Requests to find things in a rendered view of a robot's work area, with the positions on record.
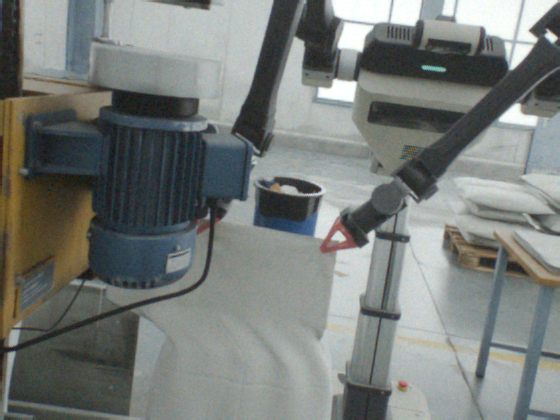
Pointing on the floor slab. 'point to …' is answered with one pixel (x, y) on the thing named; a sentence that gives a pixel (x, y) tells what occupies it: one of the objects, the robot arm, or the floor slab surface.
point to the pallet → (469, 254)
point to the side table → (531, 326)
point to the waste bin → (287, 205)
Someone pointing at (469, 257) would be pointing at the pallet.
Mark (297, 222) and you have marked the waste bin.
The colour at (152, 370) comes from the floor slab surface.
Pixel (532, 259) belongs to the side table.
